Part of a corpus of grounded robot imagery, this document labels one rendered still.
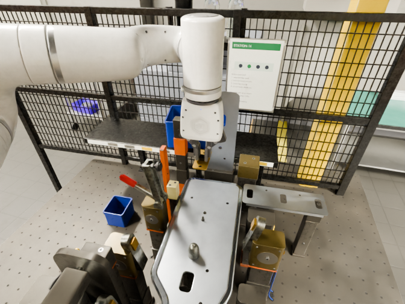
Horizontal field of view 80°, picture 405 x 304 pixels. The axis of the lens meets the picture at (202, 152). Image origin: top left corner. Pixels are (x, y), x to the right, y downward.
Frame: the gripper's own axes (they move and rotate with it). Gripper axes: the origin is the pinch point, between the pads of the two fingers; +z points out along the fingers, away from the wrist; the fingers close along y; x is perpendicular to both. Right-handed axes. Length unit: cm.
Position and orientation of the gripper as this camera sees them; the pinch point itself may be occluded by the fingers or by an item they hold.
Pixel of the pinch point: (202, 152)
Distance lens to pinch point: 63.6
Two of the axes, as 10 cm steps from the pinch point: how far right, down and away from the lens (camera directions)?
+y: 9.8, 1.2, -1.7
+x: 2.1, -5.7, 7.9
